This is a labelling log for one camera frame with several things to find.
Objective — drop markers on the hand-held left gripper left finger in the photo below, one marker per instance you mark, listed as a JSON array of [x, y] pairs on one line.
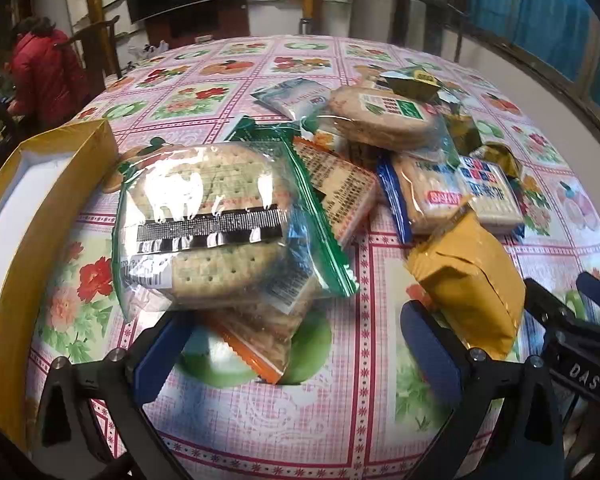
[[160, 360]]

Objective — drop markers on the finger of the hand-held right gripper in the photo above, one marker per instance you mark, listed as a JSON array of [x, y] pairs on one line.
[[597, 290], [550, 302]]

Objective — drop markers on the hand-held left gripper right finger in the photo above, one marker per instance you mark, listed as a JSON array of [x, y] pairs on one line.
[[430, 350]]

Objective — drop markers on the plain yellow snack packet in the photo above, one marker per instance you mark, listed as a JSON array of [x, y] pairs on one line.
[[470, 285]]

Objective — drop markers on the large round cracker packet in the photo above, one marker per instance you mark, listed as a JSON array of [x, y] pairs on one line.
[[205, 260]]

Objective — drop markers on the blue-edged square cracker packet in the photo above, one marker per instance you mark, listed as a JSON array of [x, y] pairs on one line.
[[420, 200], [490, 195]]

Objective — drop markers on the green gold candy packet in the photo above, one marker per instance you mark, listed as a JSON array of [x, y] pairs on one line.
[[410, 85], [462, 130], [500, 152]]

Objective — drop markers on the yellow cardboard box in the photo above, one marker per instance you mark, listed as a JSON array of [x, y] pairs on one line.
[[40, 200]]

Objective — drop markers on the green-label round cracker packet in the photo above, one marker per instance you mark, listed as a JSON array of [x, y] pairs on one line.
[[380, 125]]

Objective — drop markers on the clear blue snack packet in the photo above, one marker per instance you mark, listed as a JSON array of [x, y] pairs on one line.
[[292, 96]]

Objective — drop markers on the floral plastic tablecloth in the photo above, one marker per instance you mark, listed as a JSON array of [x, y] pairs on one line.
[[330, 410]]

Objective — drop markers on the orange printed cracker packet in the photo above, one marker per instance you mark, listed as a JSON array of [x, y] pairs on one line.
[[340, 190]]

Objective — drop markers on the blue-tinted window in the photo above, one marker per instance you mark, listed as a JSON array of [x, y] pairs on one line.
[[545, 10]]

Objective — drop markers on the white plastic bag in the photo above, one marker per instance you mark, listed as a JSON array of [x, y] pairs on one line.
[[150, 50]]

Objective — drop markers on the dark wooden chair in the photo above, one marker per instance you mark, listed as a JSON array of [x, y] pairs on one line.
[[430, 15], [111, 50]]

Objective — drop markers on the metal thermos flask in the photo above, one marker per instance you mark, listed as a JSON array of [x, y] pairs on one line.
[[306, 26]]

